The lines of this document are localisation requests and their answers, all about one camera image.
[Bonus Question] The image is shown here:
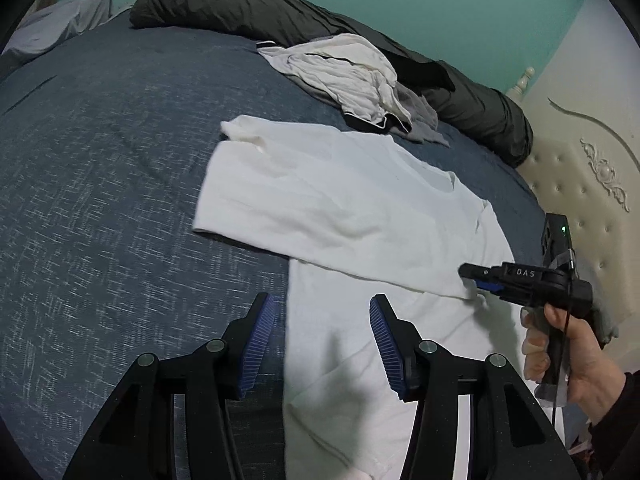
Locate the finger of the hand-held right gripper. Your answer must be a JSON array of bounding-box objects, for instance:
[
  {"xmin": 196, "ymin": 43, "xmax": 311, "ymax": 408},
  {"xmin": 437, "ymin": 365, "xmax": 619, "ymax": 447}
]
[
  {"xmin": 458, "ymin": 262, "xmax": 506, "ymax": 282},
  {"xmin": 472, "ymin": 279, "xmax": 526, "ymax": 306}
]

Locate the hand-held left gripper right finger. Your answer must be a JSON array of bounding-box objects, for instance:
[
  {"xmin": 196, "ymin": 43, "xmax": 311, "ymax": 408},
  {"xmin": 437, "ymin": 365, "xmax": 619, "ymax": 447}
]
[{"xmin": 369, "ymin": 295, "xmax": 581, "ymax": 480}]

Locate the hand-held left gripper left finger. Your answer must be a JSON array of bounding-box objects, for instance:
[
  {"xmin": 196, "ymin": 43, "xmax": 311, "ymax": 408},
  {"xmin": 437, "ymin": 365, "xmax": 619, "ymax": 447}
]
[{"xmin": 62, "ymin": 292, "xmax": 278, "ymax": 480}]

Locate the white long-sleeve shirt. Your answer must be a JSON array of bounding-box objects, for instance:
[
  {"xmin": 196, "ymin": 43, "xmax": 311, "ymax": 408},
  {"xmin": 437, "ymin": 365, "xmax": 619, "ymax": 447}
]
[{"xmin": 192, "ymin": 115, "xmax": 566, "ymax": 480}]

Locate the person's right forearm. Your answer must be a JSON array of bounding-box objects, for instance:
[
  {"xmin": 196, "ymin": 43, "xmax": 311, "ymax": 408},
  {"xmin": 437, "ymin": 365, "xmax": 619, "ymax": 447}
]
[{"xmin": 587, "ymin": 372, "xmax": 640, "ymax": 480}]

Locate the person's right hand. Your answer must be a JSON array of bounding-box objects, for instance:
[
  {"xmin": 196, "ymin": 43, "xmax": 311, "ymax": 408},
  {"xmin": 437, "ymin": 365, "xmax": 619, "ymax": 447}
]
[{"xmin": 520, "ymin": 305, "xmax": 626, "ymax": 413}]

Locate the crumpled grey garment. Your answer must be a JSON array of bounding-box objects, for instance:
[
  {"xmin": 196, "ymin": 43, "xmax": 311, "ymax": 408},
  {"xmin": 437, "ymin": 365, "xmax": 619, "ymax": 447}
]
[{"xmin": 310, "ymin": 35, "xmax": 451, "ymax": 148}]

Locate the cream tufted headboard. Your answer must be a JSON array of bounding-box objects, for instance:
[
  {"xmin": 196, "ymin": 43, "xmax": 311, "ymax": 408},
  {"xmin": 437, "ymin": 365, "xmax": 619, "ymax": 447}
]
[{"xmin": 505, "ymin": 0, "xmax": 640, "ymax": 331}]

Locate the blue patterned bed sheet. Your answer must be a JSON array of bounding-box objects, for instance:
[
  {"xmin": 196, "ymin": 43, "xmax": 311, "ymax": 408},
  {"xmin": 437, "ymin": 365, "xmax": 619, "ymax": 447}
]
[{"xmin": 0, "ymin": 10, "xmax": 566, "ymax": 480}]

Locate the dark grey rolled duvet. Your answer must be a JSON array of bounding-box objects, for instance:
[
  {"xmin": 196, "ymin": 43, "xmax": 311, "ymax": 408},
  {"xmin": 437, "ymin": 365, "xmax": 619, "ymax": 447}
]
[{"xmin": 129, "ymin": 0, "xmax": 535, "ymax": 170}]

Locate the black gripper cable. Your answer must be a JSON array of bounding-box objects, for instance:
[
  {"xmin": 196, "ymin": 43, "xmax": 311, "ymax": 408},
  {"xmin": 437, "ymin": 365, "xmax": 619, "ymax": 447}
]
[{"xmin": 550, "ymin": 247, "xmax": 576, "ymax": 431}]

